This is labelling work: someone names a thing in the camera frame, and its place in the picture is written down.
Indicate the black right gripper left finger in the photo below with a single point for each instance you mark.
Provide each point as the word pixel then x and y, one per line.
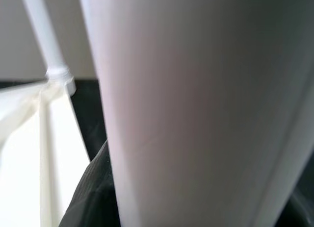
pixel 93 200

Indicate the white plastic table top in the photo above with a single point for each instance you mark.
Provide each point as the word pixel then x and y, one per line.
pixel 24 151

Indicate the white plastic table leg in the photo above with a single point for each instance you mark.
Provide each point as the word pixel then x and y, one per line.
pixel 196 102
pixel 46 40

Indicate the black table cloth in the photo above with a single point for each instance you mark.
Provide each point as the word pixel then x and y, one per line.
pixel 88 114

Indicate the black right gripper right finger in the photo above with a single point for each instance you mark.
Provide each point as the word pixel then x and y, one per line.
pixel 306 212

